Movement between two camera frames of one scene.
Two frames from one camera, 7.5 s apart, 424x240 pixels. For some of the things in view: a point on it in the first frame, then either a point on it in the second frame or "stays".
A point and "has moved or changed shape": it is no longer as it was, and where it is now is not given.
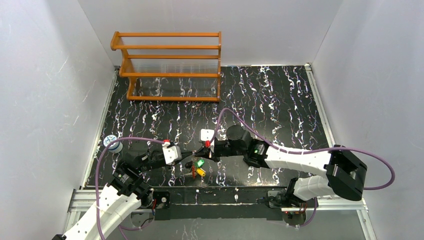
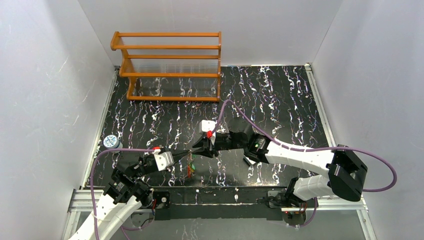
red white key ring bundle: x=195 y=168 has moved or changed shape
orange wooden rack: x=178 y=66 stays
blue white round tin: x=116 y=147 stays
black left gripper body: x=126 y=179 stays
